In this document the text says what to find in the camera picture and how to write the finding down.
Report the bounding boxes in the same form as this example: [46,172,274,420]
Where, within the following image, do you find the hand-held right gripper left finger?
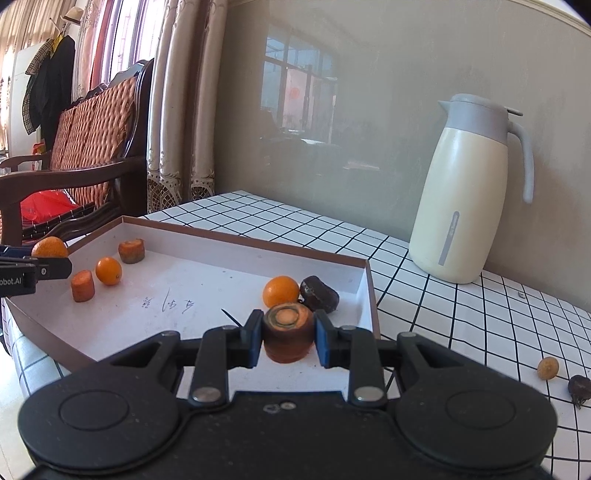
[104,309,265,408]

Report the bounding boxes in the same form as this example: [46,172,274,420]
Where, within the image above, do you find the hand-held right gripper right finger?
[314,310,481,409]

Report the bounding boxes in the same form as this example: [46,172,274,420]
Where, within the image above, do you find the small orange mandarin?
[31,236,70,259]

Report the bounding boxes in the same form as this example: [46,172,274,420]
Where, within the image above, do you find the carrot piece with ringed top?
[262,302,317,364]

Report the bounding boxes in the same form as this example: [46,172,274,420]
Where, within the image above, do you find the ridged orange carrot piece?
[71,270,96,303]

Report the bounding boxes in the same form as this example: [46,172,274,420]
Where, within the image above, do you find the large orange mandarin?
[263,275,301,308]

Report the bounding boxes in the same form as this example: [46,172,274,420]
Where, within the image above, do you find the smooth bright orange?
[95,257,123,286]

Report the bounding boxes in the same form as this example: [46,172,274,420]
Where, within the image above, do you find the brownish carrot piece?
[118,238,146,265]

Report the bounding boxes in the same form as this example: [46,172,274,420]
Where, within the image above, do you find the brown cardboard tray box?
[2,216,382,398]

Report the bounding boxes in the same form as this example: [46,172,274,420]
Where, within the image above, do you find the dark brown chestnut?
[568,375,591,409]
[300,275,340,313]

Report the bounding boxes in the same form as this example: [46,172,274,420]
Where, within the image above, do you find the red plastic bag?
[21,190,77,222]

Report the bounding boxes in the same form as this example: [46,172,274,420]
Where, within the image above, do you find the checkered white tablecloth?
[9,191,591,480]

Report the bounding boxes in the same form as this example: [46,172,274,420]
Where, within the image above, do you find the wooden bench with orange cushions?
[0,58,155,250]

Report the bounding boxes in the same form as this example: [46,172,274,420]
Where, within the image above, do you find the white cabinet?
[7,44,47,160]

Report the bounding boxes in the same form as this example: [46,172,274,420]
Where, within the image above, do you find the hanging dark clothes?
[21,34,77,139]

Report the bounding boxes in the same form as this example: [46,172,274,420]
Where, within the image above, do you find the beige lace curtain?
[147,0,229,214]

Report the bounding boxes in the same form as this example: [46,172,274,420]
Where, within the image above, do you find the cream thermos jug grey lid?
[409,93,535,284]

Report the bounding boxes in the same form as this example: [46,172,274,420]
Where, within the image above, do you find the pink curtain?
[76,0,134,100]

